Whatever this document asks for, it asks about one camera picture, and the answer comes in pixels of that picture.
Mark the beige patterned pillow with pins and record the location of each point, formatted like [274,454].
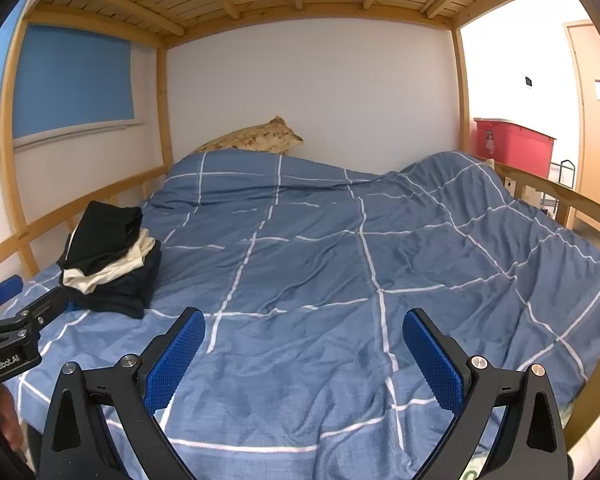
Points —
[260,137]

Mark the red storage bin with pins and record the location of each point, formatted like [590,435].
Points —
[520,147]

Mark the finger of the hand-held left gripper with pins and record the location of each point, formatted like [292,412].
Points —
[50,305]
[5,287]

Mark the blue checked duvet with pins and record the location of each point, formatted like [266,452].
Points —
[305,260]

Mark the black metal rack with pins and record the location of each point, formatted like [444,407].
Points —
[567,172]

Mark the dark folded garment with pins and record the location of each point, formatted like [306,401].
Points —
[125,295]

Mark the wooden bunk bed frame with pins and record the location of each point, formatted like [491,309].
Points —
[305,12]

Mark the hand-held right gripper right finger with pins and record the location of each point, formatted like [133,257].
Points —
[437,365]

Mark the black pants with paw print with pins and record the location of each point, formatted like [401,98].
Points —
[105,230]

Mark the blue window blind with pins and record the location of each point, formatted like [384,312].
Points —
[70,80]

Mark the person's left hand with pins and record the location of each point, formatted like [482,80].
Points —
[11,425]

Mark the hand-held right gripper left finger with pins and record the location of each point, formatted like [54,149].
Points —
[172,365]

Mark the cream folded garment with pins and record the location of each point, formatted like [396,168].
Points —
[130,260]

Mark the wooden door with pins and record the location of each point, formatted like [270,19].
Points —
[587,150]

